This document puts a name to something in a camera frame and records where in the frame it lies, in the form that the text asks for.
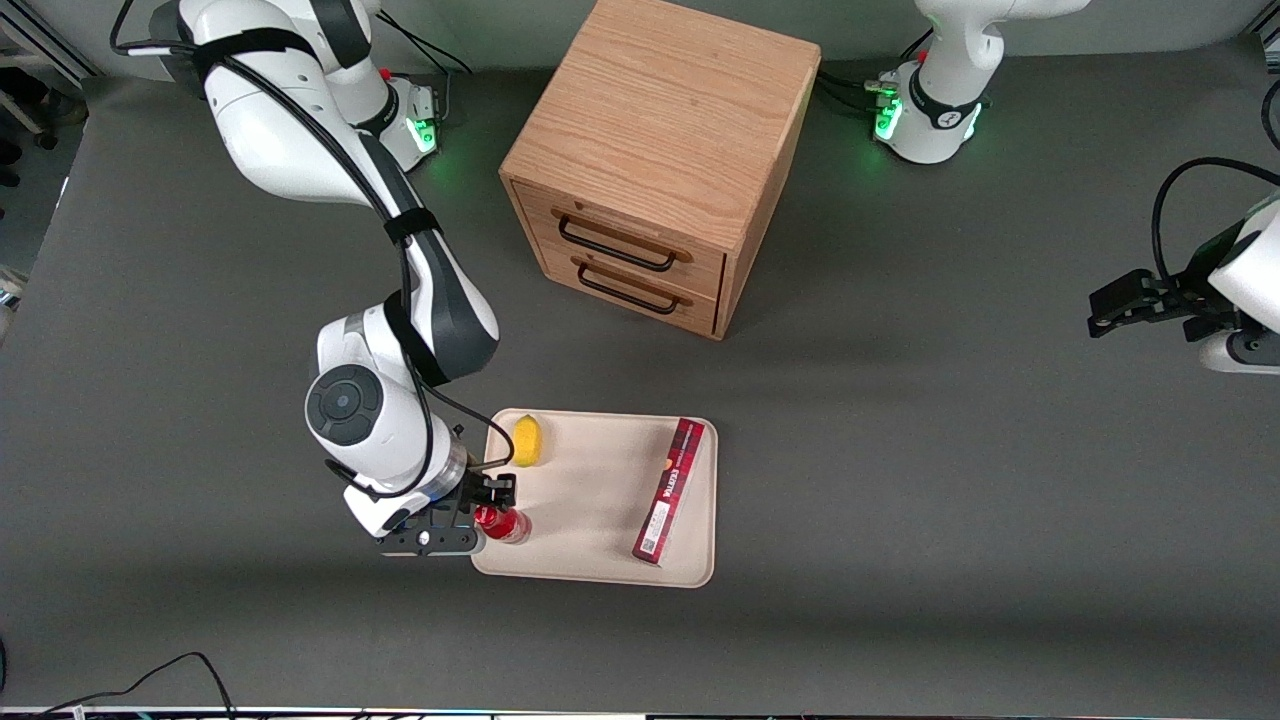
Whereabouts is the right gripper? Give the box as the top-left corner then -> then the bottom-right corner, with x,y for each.
345,468 -> 517,557

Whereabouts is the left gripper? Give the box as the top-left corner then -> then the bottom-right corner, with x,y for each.
1088,225 -> 1246,344

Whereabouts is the red can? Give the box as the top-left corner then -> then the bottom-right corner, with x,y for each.
474,505 -> 533,546

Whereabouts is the cream plastic tray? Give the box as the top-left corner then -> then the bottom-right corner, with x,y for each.
470,408 -> 719,589

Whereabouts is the red cardboard box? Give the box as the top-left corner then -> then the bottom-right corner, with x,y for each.
631,417 -> 707,566

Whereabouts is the wooden drawer front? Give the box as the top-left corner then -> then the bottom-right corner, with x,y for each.
510,180 -> 728,301
540,245 -> 721,337

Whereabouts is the wooden drawer cabinet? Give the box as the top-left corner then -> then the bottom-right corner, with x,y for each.
498,0 -> 823,342

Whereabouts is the black chair base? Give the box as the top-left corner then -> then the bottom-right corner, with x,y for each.
0,65 -> 91,191

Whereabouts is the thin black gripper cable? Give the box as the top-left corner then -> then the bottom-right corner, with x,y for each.
425,385 -> 518,473

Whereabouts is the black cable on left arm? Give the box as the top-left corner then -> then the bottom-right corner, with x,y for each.
1150,157 -> 1280,286

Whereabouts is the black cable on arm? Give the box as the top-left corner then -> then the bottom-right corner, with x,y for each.
1150,157 -> 1280,286
110,0 -> 436,501

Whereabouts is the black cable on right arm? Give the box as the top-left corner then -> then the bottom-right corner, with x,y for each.
110,0 -> 436,501

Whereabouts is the black metal drawer handle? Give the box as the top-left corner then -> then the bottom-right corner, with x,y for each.
577,260 -> 683,316
557,213 -> 681,273

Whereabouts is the black floor cable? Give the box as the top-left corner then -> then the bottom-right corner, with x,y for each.
0,652 -> 237,720

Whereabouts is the black left arm base cable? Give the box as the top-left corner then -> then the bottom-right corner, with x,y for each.
815,65 -> 901,116

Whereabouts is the black arm base cable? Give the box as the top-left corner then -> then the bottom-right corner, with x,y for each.
375,10 -> 473,76
815,65 -> 901,116

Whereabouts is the black right arm base cable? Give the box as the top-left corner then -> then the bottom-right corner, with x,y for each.
375,10 -> 473,76

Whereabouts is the aluminium frame profile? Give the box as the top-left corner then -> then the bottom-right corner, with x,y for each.
0,0 -> 101,91

